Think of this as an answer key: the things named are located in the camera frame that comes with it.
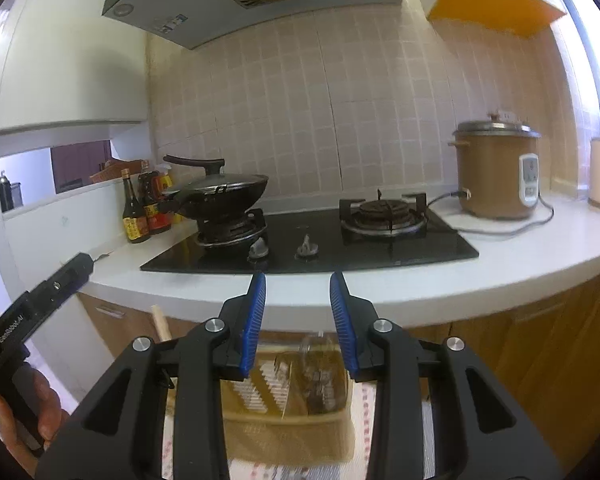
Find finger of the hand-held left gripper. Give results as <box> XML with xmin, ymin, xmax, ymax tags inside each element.
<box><xmin>45</xmin><ymin>252</ymin><xmax>94</xmax><ymax>306</ymax></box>

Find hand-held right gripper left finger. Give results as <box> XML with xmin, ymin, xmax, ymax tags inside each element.
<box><xmin>35</xmin><ymin>271</ymin><xmax>268</xmax><ymax>480</ymax></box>

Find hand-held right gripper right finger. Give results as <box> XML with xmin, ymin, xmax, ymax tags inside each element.
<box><xmin>329</xmin><ymin>271</ymin><xmax>564</xmax><ymax>480</ymax></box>

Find wooden chopstick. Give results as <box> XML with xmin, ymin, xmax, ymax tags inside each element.
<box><xmin>151</xmin><ymin>305</ymin><xmax>172</xmax><ymax>344</ymax></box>

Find yellow plastic utensil basket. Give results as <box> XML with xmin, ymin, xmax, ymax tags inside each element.
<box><xmin>166</xmin><ymin>342</ymin><xmax>357</xmax><ymax>464</ymax></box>

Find person's left hand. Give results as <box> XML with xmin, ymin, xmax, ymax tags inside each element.
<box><xmin>0</xmin><ymin>366</ymin><xmax>72</xmax><ymax>479</ymax></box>

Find black glass gas stove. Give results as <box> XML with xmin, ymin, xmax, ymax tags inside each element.
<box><xmin>140</xmin><ymin>191</ymin><xmax>480</xmax><ymax>275</ymax></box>

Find dark soy sauce bottle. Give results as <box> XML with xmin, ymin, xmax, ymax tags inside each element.
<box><xmin>121</xmin><ymin>169</ymin><xmax>152</xmax><ymax>245</ymax></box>

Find red label sauce bottle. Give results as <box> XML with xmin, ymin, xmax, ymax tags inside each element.
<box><xmin>138</xmin><ymin>160</ymin><xmax>174</xmax><ymax>235</ymax></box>

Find striped woven tablecloth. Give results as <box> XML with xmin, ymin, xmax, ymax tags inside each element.
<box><xmin>160</xmin><ymin>385</ymin><xmax>438</xmax><ymax>480</ymax></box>

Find black wok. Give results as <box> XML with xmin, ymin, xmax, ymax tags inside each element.
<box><xmin>160</xmin><ymin>174</ymin><xmax>270</xmax><ymax>222</ymax></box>

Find yellow spray bottle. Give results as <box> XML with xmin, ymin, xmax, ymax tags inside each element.
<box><xmin>157</xmin><ymin>164</ymin><xmax>182</xmax><ymax>224</ymax></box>

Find white kitchen counter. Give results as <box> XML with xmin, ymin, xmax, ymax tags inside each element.
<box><xmin>76</xmin><ymin>199</ymin><xmax>600</xmax><ymax>332</ymax></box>

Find brown rice cooker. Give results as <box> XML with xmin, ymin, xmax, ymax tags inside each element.
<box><xmin>448</xmin><ymin>112</ymin><xmax>542</xmax><ymax>220</ymax></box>

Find wooden base cabinets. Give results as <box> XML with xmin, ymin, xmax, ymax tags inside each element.
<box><xmin>75</xmin><ymin>270</ymin><xmax>600</xmax><ymax>480</ymax></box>

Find black power cable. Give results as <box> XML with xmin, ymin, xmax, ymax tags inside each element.
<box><xmin>426</xmin><ymin>187</ymin><xmax>556</xmax><ymax>235</ymax></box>

